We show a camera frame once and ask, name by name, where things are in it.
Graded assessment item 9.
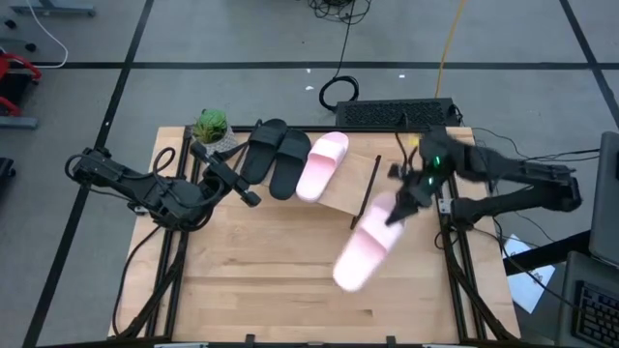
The green plant in patterned pot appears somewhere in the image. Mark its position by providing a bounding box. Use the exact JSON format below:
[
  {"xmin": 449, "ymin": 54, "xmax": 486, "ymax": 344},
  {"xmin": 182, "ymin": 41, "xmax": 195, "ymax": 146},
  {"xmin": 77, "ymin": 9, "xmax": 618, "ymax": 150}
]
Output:
[{"xmin": 191, "ymin": 107, "xmax": 239, "ymax": 160}]

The black coiled cable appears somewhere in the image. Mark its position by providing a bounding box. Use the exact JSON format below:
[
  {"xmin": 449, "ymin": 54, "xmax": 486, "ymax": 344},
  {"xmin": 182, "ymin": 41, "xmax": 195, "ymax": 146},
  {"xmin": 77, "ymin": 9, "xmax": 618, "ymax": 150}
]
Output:
[{"xmin": 317, "ymin": 18, "xmax": 362, "ymax": 114}]

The white cable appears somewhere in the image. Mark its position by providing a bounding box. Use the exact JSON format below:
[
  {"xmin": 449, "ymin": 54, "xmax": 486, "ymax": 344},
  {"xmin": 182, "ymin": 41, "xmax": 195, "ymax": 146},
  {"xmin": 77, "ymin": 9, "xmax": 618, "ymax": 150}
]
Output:
[{"xmin": 22, "ymin": 0, "xmax": 70, "ymax": 71}]

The black cable beside table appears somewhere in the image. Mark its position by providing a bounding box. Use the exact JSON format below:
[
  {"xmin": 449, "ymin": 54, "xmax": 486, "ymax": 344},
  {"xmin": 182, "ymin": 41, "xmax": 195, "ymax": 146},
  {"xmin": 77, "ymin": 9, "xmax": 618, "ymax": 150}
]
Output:
[{"xmin": 111, "ymin": 225, "xmax": 162, "ymax": 338}]

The black aluminium table frame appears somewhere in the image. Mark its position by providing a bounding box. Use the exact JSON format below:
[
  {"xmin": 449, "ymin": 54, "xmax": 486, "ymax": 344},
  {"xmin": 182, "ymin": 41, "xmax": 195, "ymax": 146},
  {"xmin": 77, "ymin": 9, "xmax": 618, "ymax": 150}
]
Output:
[{"xmin": 109, "ymin": 124, "xmax": 522, "ymax": 348}]

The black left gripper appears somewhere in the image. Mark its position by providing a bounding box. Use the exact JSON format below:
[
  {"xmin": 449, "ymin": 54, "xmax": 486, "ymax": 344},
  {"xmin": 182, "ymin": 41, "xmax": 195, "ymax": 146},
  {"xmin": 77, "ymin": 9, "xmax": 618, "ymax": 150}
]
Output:
[{"xmin": 190, "ymin": 139, "xmax": 262, "ymax": 208}]

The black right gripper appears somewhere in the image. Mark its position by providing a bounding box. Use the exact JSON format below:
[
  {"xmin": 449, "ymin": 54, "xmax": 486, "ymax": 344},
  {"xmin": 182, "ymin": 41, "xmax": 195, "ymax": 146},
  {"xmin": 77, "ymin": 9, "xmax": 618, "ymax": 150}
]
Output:
[{"xmin": 385, "ymin": 128, "xmax": 468, "ymax": 227}]

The yellow cable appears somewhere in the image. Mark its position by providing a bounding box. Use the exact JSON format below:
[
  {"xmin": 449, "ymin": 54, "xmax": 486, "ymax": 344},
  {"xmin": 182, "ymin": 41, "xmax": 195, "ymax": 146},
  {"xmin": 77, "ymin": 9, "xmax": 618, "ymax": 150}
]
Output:
[{"xmin": 433, "ymin": 0, "xmax": 468, "ymax": 100}]

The wooden shelf with black frame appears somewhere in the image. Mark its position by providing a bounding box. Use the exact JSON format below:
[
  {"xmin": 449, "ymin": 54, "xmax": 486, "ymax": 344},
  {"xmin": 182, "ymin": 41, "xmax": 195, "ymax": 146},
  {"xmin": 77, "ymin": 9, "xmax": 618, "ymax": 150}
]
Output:
[{"xmin": 230, "ymin": 138, "xmax": 383, "ymax": 231}]

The pink slide sandal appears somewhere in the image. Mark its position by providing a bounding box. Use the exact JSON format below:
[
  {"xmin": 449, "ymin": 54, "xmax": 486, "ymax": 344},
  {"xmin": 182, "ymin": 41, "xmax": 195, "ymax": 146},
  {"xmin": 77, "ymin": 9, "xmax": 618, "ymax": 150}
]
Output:
[
  {"xmin": 294, "ymin": 130, "xmax": 351, "ymax": 204},
  {"xmin": 332, "ymin": 190, "xmax": 408, "ymax": 294}
]

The red cart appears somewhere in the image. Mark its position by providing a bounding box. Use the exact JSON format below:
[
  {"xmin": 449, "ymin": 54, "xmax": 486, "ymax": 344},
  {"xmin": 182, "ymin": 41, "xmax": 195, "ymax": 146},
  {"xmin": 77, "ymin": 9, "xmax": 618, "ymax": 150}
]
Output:
[{"xmin": 0, "ymin": 51, "xmax": 43, "ymax": 118}]

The black keyboard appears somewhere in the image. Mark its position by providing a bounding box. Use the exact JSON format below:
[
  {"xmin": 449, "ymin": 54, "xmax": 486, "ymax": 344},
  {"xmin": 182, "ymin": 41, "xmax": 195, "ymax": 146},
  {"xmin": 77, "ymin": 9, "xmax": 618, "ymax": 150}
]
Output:
[
  {"xmin": 572, "ymin": 279, "xmax": 619, "ymax": 348},
  {"xmin": 334, "ymin": 97, "xmax": 461, "ymax": 130}
]

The black cable bundle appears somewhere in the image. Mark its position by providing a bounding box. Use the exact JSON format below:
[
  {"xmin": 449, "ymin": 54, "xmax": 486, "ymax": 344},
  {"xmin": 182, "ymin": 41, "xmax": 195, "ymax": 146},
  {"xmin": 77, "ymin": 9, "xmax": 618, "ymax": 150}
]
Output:
[{"xmin": 307, "ymin": 0, "xmax": 373, "ymax": 26}]

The white paper sheet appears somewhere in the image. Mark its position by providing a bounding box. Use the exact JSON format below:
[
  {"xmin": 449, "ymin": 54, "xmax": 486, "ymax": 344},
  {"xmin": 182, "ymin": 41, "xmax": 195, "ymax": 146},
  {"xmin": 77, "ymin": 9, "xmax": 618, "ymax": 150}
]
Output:
[{"xmin": 501, "ymin": 234, "xmax": 557, "ymax": 315}]

